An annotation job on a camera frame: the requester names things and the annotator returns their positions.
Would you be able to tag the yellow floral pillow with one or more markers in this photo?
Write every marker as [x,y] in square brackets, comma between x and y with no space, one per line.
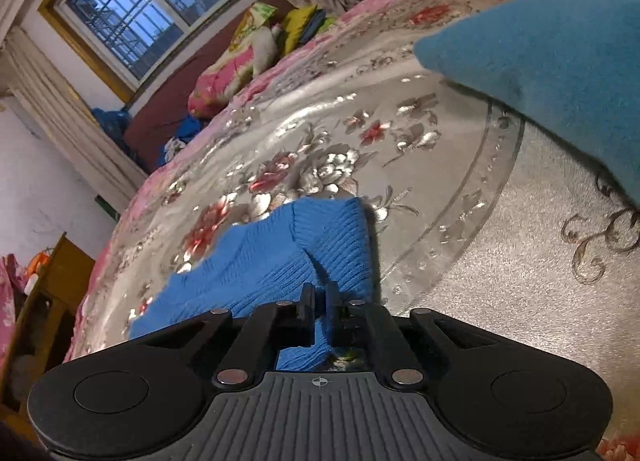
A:
[245,31]

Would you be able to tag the blue bag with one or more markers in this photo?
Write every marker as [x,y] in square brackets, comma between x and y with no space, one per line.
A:
[112,128]

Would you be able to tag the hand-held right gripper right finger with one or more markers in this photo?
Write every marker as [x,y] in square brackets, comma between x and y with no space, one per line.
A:
[337,321]

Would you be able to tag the wooden bedside table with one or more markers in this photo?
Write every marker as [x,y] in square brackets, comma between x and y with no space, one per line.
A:
[65,266]

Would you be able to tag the blue knit sweater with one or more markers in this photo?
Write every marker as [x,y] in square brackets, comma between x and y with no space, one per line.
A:
[280,266]

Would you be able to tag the pink cloth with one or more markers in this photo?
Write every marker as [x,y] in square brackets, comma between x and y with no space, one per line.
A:
[10,301]

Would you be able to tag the silver floral bedspread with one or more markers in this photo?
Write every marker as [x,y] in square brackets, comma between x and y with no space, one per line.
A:
[475,266]

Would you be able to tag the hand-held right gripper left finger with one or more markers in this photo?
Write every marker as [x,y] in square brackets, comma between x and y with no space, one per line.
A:
[305,316]

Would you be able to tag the colourful floral pillow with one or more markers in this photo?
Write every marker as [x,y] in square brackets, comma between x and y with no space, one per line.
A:
[220,81]

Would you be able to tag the dark green object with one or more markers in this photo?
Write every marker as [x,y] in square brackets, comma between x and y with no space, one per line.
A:
[105,205]

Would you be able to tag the white soft bundle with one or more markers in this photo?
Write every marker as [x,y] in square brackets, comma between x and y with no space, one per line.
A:
[265,48]

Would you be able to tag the pink floral bed sheet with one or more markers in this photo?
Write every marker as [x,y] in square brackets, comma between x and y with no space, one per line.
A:
[310,56]

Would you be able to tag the yellow-green folded cloth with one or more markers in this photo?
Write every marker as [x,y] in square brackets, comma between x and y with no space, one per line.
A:
[297,23]

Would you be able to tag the orange item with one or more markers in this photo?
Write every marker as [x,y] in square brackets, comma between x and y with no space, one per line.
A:
[39,261]

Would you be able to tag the teal garment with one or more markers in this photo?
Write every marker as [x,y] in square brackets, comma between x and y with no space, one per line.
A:
[550,66]

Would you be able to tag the barred window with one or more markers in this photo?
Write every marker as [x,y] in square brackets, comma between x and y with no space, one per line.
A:
[130,16]

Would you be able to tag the blue cloth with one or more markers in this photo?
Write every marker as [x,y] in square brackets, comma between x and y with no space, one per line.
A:
[187,128]

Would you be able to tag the dark red sofa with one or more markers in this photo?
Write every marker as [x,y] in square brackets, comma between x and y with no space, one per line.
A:
[165,106]

